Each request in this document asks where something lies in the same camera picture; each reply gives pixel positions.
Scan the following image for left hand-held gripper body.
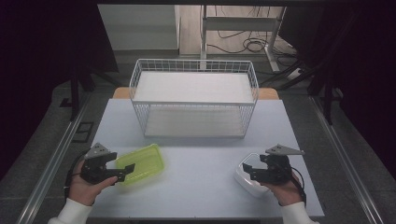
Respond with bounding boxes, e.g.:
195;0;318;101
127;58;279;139
79;142;114;185

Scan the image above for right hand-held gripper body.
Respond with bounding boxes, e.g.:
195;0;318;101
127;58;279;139
257;143;306;185

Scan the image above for white plastic container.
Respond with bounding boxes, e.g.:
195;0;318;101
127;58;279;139
233;152;272;199

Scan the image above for green translucent plastic container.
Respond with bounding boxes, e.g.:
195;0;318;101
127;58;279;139
115;143;166;187

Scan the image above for white wire rack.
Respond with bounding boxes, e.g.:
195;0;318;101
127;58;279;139
128;58;260;139

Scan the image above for person's left hand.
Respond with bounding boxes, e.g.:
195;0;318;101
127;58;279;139
67;160;120;207

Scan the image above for person's right hand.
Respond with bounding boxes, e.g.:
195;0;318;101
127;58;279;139
261;172;304;207

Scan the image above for black floor plate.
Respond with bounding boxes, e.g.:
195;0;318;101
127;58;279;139
72;120;95;144

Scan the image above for wooden table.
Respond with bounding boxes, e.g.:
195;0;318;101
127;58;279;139
111;87;280;101

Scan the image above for black metal stand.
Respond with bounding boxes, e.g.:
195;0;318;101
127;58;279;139
68;60;123;122
260;8;359;126

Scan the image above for white power strip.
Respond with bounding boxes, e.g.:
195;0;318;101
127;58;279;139
286;67;304;80

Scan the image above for dark curtain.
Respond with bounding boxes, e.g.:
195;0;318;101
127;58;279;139
278;0;396;173
0;0;120;181

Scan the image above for white cabinet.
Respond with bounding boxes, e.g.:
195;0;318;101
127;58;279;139
97;4;181;51

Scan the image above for left hand-held gripper black cable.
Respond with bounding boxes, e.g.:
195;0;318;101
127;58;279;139
64;149;91;202

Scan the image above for hand-held gripper black cable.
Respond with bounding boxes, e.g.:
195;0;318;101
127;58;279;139
290;166;308;207
64;149;91;202

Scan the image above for right hand-held gripper black cable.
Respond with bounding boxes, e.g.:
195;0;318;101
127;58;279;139
290;166;308;207

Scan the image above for aluminium rail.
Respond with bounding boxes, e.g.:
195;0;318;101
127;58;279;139
307;94;386;224
15;92;93;224

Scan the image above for black cables on floor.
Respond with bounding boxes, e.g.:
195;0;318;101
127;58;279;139
206;6;301;68

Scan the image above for white metal desk frame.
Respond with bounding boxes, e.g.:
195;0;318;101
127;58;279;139
200;4;288;73

